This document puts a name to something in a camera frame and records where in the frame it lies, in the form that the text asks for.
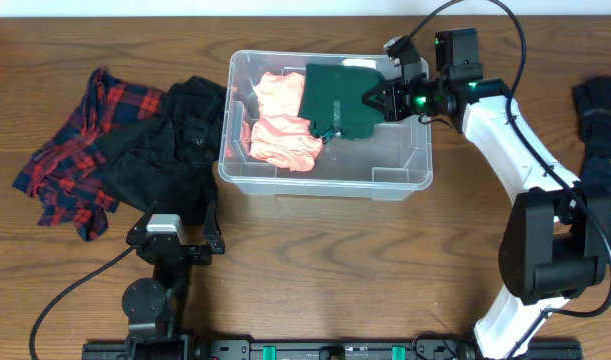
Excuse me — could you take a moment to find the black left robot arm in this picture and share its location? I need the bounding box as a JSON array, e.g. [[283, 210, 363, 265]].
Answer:
[[122, 201, 225, 360]]

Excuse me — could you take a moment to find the black crumpled garment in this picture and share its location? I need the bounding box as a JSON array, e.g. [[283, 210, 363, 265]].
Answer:
[[96, 76, 226, 225]]

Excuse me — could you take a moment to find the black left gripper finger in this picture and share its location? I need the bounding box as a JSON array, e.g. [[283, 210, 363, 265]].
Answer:
[[129, 200, 158, 234], [203, 201, 223, 245]]

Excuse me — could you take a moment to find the black garment with grey stripe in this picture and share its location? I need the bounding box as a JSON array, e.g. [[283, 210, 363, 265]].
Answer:
[[572, 76, 611, 159]]

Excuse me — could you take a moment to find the salmon pink garment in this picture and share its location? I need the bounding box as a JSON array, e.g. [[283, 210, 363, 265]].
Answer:
[[234, 72, 324, 172]]

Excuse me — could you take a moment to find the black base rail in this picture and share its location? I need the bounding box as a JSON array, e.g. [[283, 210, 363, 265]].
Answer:
[[81, 333, 583, 360]]

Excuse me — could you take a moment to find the dark green garment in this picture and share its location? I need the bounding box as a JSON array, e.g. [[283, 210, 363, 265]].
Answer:
[[298, 64, 385, 142]]

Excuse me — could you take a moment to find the clear plastic storage bin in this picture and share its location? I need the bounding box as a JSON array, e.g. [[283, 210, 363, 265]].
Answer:
[[218, 50, 433, 201]]

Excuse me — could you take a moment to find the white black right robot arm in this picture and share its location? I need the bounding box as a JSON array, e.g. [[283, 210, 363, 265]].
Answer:
[[362, 28, 611, 359]]

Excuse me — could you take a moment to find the red navy plaid shirt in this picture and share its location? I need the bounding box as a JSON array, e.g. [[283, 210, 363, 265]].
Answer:
[[12, 68, 164, 241]]

